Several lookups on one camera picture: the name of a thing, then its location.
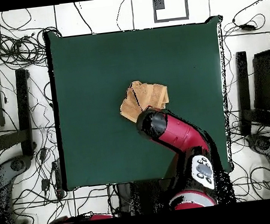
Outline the tan terry cloth towel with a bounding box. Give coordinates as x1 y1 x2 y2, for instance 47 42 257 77
116 77 172 125

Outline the dark green table cloth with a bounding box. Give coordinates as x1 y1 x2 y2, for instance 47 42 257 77
43 11 240 193

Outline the black power strip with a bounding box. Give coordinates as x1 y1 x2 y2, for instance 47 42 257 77
50 159 65 199

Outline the small black adapter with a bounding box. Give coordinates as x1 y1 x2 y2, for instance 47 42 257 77
40 178 52 192

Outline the grey wheeled floor base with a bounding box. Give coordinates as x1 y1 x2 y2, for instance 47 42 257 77
246 132 270 163
0 153 39 217

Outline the black power adapter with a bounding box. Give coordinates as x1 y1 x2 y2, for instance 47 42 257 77
239 22 257 32

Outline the black stand frame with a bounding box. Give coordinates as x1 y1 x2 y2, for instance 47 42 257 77
0 67 39 160
231 47 270 137

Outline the black cable tangle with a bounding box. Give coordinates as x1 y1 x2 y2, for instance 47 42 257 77
0 4 66 72

